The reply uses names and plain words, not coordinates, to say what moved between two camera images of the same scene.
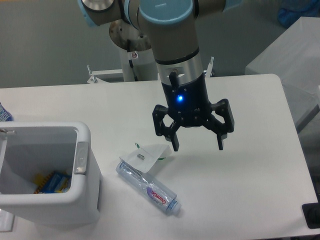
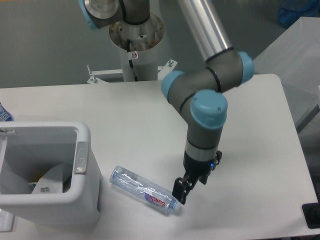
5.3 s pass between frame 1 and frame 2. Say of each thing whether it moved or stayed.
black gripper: moved
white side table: stayed
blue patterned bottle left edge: stayed
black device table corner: stayed
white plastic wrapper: moved
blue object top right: stayed
